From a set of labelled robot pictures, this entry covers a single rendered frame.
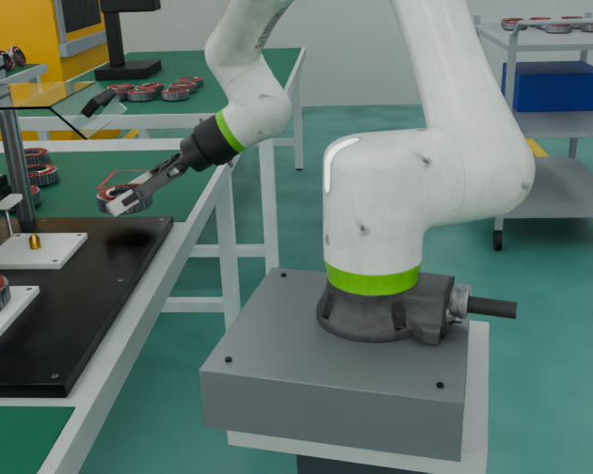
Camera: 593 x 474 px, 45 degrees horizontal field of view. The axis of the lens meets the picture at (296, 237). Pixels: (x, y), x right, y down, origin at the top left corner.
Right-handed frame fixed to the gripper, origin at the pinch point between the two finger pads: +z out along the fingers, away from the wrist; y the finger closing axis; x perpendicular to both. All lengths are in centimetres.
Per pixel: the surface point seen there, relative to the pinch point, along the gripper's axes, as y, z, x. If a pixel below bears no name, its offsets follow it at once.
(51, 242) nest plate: -13.4, 12.3, 1.8
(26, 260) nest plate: -22.4, 13.4, 2.3
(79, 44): 331, 110, 61
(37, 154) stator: 50, 36, 17
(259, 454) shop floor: 21, 23, -82
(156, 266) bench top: -17.8, -4.5, -12.0
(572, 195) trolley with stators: 184, -101, -131
